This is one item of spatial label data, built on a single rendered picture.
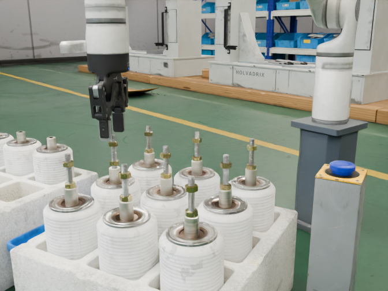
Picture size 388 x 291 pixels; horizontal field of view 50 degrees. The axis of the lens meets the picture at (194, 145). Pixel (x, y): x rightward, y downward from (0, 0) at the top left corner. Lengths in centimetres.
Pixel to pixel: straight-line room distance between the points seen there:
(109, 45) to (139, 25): 739
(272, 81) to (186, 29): 131
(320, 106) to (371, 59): 172
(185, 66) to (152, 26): 414
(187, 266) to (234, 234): 13
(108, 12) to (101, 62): 8
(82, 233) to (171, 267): 19
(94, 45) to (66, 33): 672
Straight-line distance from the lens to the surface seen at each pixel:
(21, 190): 113
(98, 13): 76
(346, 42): 111
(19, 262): 79
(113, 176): 83
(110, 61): 75
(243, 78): 340
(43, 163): 108
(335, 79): 112
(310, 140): 114
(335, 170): 70
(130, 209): 67
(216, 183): 85
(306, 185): 118
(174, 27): 416
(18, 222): 99
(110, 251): 67
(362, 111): 272
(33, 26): 729
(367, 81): 282
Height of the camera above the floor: 54
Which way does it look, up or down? 16 degrees down
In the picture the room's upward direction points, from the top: straight up
